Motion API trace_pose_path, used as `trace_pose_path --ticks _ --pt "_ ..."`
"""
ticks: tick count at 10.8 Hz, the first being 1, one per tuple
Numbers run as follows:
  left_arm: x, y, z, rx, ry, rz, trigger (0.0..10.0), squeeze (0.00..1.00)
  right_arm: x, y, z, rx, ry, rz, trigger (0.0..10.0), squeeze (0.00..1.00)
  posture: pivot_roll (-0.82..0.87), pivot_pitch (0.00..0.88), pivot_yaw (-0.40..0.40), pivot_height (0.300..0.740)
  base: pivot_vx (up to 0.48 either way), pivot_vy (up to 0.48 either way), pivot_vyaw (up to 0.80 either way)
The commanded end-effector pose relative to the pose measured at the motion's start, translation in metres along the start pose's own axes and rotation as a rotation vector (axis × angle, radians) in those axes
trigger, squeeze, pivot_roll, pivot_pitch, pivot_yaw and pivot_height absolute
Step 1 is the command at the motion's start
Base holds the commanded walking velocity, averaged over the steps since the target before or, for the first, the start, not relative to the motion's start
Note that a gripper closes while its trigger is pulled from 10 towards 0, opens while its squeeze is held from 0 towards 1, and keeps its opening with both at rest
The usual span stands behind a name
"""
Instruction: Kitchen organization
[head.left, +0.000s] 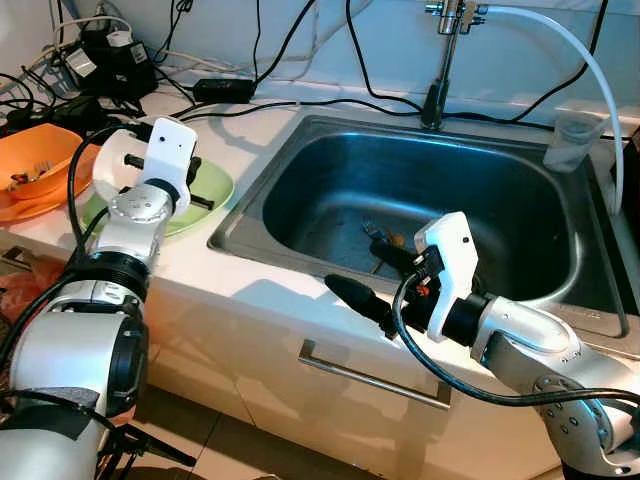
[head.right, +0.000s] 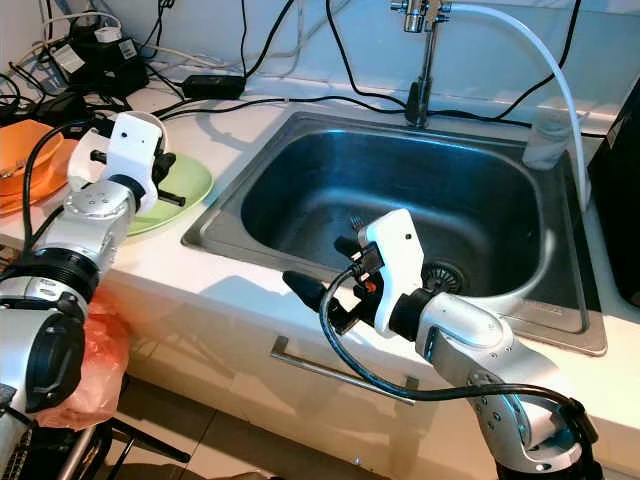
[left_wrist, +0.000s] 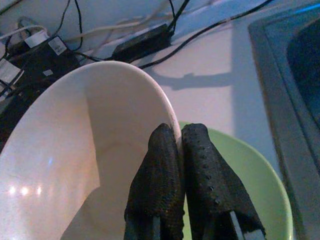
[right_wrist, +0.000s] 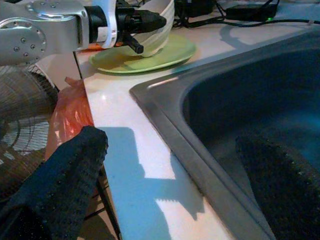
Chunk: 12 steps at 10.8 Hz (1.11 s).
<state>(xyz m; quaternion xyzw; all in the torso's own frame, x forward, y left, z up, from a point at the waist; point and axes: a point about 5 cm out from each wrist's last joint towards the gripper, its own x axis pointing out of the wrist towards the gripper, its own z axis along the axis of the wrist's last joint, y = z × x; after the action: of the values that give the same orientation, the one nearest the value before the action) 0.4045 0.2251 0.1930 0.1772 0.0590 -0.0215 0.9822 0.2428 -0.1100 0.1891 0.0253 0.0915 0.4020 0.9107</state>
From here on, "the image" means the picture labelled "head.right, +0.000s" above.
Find green plate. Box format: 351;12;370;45
125;153;214;237

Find metal fork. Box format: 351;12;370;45
345;212;369;241
5;155;29;181

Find white bowl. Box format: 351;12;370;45
66;112;169;191

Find stainless steel sink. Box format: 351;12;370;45
182;110;609;356

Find sink drain strainer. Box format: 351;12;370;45
420;262;469;296

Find black power adapter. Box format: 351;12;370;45
182;73;247;99

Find white cabinet door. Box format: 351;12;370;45
130;290;531;480

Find black charger white labels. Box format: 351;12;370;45
55;22;151;96

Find orange bowl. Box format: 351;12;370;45
0;118;83;196

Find chrome sink faucet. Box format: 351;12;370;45
390;0;453;129

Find black metal stand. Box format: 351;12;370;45
10;415;191;480

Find clear plastic cup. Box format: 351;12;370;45
522;107;583;171

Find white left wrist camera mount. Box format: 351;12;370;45
105;112;171;213

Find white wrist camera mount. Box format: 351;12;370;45
357;208;426;336
105;112;171;213

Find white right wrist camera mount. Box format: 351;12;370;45
357;208;426;336

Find metal cabinet door handle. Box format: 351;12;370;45
270;335;421;406

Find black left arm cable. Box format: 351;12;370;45
20;120;106;261

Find white faucet hose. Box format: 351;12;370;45
448;3;593;211

